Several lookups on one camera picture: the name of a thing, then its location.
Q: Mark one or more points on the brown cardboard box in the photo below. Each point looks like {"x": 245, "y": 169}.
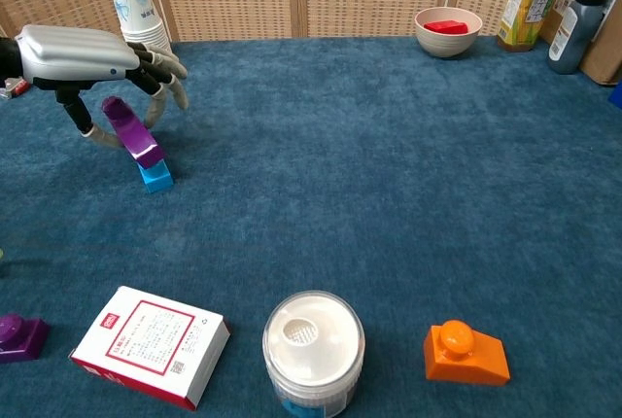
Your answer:
{"x": 610, "y": 48}

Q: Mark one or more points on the yellow tea bottle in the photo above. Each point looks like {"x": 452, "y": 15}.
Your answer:
{"x": 527, "y": 5}

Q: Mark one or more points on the blue toy brick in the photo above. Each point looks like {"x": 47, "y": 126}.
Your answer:
{"x": 617, "y": 97}

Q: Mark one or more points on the red utility knife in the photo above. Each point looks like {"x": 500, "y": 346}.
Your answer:
{"x": 14, "y": 87}

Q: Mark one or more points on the red block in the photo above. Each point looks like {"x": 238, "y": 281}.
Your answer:
{"x": 447, "y": 27}

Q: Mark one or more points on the dark grey bottle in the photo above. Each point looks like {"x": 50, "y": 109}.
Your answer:
{"x": 573, "y": 34}

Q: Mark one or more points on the orange toy brick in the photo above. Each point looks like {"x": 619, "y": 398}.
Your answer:
{"x": 466, "y": 357}

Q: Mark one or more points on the white box with red print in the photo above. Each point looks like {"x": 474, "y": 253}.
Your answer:
{"x": 150, "y": 345}

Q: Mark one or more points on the small purple toy brick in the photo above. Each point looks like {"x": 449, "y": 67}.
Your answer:
{"x": 22, "y": 340}

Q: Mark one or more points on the long purple toy brick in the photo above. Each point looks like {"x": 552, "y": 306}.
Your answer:
{"x": 136, "y": 138}

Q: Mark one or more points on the white paper cup stack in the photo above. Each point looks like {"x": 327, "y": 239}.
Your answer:
{"x": 133, "y": 5}

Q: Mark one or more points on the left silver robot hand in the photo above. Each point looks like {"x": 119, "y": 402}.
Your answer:
{"x": 73, "y": 56}

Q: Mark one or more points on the white round jar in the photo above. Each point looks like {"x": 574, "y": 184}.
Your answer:
{"x": 313, "y": 345}

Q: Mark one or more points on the blue felt table cover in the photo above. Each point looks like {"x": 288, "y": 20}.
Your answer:
{"x": 340, "y": 184}

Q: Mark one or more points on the beige bowl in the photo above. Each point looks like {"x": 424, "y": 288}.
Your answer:
{"x": 447, "y": 44}

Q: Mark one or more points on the cyan toy brick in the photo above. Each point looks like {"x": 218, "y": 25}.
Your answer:
{"x": 156, "y": 179}

